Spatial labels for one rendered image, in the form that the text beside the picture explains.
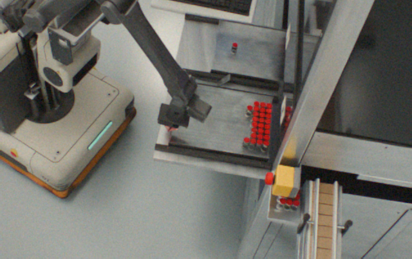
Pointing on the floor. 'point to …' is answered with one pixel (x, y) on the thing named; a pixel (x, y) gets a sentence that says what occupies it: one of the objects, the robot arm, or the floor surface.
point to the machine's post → (315, 95)
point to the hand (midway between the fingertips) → (168, 129)
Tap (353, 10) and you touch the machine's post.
